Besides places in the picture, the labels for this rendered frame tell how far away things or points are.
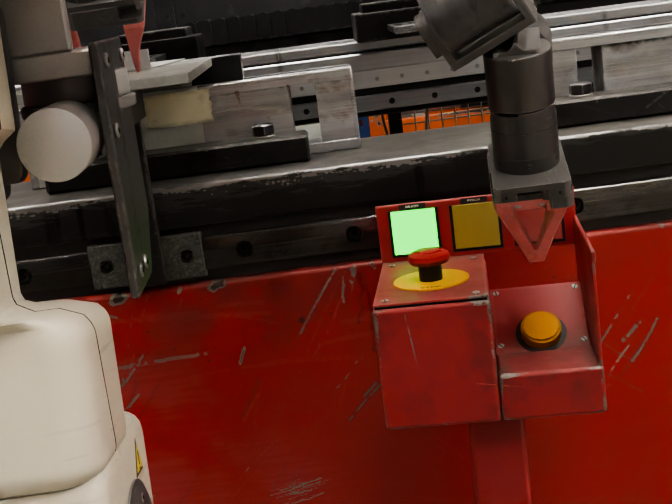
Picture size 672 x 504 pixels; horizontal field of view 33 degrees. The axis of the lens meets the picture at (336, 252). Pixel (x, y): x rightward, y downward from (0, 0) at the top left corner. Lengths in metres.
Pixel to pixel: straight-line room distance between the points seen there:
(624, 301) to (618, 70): 0.27
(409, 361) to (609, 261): 0.33
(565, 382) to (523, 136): 0.23
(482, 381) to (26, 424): 0.51
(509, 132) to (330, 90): 0.40
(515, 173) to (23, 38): 0.45
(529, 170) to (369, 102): 0.64
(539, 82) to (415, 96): 0.65
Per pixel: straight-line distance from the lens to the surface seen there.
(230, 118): 1.34
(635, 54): 1.39
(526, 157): 0.98
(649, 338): 1.32
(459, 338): 1.02
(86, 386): 0.64
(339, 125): 1.34
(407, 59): 1.59
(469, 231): 1.15
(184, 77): 1.08
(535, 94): 0.96
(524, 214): 1.15
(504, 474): 1.13
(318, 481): 1.32
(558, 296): 1.13
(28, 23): 0.74
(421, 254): 1.06
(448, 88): 1.61
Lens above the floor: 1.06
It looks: 13 degrees down
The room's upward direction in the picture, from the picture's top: 7 degrees counter-clockwise
